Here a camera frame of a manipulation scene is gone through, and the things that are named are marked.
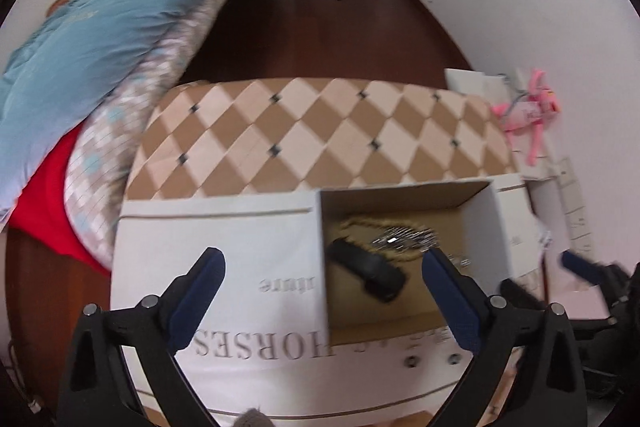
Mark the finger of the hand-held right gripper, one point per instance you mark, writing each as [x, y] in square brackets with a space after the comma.
[582, 266]
[522, 294]

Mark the checkered ottoman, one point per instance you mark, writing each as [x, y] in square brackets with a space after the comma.
[320, 132]

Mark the pink plush toy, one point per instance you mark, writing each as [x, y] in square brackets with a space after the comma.
[525, 112]

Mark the white printed paper sheet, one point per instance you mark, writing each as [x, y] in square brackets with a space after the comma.
[572, 202]

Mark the white paper box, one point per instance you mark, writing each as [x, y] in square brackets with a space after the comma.
[472, 82]

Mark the white cardboard box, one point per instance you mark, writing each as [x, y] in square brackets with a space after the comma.
[220, 257]

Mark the blue duvet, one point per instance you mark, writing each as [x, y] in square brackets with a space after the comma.
[90, 52]

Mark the grey fuzzy tuft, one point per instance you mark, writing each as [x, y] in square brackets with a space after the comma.
[253, 419]

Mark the patterned quilted mattress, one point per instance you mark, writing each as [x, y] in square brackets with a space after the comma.
[125, 127]

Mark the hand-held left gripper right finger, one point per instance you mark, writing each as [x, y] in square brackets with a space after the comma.
[451, 302]

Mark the red cloth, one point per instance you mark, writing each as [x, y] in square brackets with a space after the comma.
[47, 202]

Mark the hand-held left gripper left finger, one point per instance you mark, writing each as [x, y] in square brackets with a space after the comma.
[199, 289]

